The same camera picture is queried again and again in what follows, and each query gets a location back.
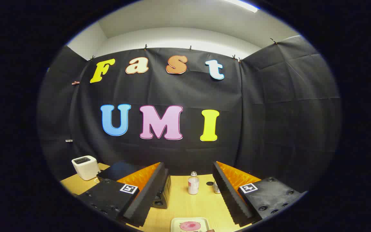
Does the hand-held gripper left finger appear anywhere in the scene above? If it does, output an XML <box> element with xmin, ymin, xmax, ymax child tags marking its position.
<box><xmin>76</xmin><ymin>162</ymin><xmax>170</xmax><ymax>227</ymax></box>

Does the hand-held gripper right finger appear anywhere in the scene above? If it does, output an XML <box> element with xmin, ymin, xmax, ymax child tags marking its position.
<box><xmin>212</xmin><ymin>161</ymin><xmax>303</xmax><ymax>226</ymax></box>

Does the cream square plate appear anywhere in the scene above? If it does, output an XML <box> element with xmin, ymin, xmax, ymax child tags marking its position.
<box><xmin>171</xmin><ymin>217</ymin><xmax>210</xmax><ymax>232</ymax></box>

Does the black toaster oven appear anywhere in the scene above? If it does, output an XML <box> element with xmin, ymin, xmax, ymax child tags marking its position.
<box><xmin>96</xmin><ymin>162</ymin><xmax>172</xmax><ymax>209</ymax></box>

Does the pink ham slice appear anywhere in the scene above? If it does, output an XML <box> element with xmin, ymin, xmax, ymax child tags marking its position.
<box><xmin>179</xmin><ymin>221</ymin><xmax>202</xmax><ymax>231</ymax></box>

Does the white toaster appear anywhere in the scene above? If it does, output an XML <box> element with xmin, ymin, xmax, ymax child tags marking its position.
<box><xmin>71</xmin><ymin>156</ymin><xmax>101</xmax><ymax>181</ymax></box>

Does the clear bottle with white label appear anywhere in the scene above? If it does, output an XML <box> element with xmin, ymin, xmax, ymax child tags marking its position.
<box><xmin>188</xmin><ymin>171</ymin><xmax>200</xmax><ymax>195</ymax></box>

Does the black backdrop cloth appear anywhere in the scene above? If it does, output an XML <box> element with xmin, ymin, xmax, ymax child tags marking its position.
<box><xmin>37</xmin><ymin>35</ymin><xmax>342</xmax><ymax>194</ymax></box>

